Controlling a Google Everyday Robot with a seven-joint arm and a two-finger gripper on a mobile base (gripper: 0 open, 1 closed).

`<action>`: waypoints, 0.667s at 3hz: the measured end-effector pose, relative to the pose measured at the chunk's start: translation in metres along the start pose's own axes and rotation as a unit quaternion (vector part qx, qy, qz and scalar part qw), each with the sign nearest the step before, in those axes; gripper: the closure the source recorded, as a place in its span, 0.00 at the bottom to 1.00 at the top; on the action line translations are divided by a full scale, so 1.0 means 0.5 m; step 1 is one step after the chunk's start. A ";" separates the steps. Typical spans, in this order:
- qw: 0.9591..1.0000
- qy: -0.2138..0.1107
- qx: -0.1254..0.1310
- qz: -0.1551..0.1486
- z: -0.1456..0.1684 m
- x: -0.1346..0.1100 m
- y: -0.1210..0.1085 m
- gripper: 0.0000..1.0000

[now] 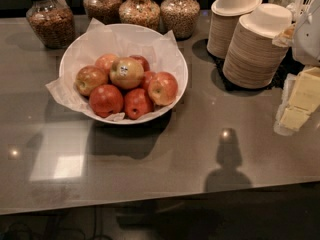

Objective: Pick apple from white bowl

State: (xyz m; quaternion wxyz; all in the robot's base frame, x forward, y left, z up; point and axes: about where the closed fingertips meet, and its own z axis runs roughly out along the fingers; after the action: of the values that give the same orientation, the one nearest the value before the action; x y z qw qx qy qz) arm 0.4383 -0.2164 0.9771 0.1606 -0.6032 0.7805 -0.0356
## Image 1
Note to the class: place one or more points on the front middle red apple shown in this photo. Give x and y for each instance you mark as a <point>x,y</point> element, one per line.
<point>137,103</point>

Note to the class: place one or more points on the left yellow-red apple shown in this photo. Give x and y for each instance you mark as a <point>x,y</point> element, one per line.
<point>88,78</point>

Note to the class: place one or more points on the white bowl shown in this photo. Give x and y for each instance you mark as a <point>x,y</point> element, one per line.
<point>160,50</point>

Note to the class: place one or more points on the yellow-red apple with sticker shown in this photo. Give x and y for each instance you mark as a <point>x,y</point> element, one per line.
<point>126,73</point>

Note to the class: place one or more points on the front left red apple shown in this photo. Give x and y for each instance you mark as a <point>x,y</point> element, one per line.
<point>106,100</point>

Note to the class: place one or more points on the stack paper bowls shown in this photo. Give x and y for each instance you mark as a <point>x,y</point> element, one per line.
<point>252,59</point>
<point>224,18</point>

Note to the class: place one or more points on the back left apple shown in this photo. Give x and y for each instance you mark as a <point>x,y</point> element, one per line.
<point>105,62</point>

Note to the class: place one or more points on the black mat under bowls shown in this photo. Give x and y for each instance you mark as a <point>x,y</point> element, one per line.
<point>287,66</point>

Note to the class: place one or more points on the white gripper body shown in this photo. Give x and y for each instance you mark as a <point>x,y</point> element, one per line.
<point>309,43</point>

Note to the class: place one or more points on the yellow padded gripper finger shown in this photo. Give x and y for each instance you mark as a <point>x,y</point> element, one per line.
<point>300,98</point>
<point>284,39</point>

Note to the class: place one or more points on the left glass cereal jar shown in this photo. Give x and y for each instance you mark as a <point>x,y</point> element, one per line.
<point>53,22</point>

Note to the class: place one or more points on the back stack paper bowls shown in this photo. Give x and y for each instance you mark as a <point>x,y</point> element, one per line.
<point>224,18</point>

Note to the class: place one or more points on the glass cereal jar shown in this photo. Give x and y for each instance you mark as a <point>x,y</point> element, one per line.
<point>53,22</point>
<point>180,16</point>
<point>144,13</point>
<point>106,11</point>

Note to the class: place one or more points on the back right red apple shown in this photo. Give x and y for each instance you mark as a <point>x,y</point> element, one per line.
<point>142,60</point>

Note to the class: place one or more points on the front stack paper bowls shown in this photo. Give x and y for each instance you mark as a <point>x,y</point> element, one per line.
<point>252,59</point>

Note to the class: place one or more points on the right red-yellow apple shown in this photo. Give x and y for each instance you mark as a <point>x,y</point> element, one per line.
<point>163,88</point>

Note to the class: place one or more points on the white paper liner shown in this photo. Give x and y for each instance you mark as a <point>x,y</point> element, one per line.
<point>100,39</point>

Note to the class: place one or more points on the middle hidden red apple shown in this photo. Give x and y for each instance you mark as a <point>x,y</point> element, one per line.
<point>148,75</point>

